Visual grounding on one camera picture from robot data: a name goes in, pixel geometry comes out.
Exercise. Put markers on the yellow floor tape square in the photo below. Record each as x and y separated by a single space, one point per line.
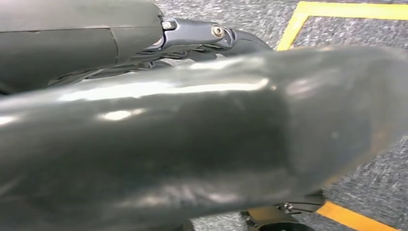
350 9

